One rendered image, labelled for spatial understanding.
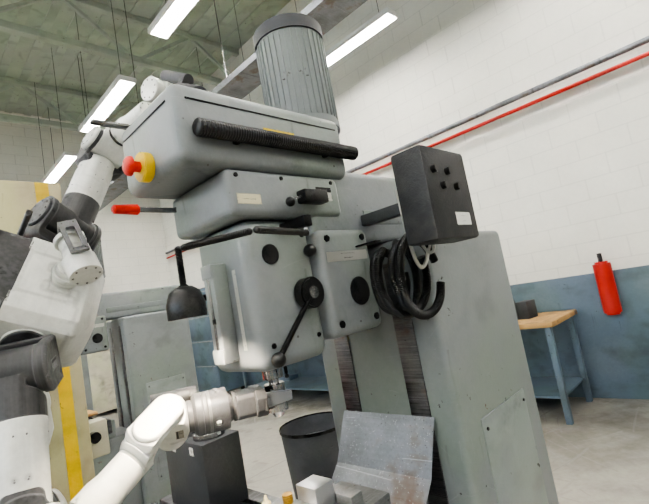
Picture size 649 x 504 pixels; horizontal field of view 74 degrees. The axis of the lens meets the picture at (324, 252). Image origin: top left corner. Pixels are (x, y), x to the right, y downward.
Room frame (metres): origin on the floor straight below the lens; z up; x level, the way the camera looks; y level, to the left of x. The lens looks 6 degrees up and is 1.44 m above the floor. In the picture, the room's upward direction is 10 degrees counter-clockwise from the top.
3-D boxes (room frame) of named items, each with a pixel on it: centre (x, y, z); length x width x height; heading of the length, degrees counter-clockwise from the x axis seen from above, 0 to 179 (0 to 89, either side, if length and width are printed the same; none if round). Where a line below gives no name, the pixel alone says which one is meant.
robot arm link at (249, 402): (0.97, 0.25, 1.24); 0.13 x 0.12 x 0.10; 21
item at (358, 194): (1.37, -0.18, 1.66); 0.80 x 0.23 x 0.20; 136
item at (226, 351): (0.93, 0.24, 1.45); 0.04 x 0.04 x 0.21; 46
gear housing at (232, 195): (1.04, 0.14, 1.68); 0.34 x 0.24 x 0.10; 136
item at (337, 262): (1.15, 0.03, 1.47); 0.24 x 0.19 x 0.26; 46
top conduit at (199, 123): (0.93, 0.04, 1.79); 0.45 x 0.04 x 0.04; 136
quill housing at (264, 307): (1.01, 0.16, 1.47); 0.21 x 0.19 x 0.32; 46
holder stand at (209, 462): (1.30, 0.45, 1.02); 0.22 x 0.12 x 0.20; 47
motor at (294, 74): (1.19, -0.01, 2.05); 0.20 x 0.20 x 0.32
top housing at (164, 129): (1.02, 0.16, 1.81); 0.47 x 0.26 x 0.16; 136
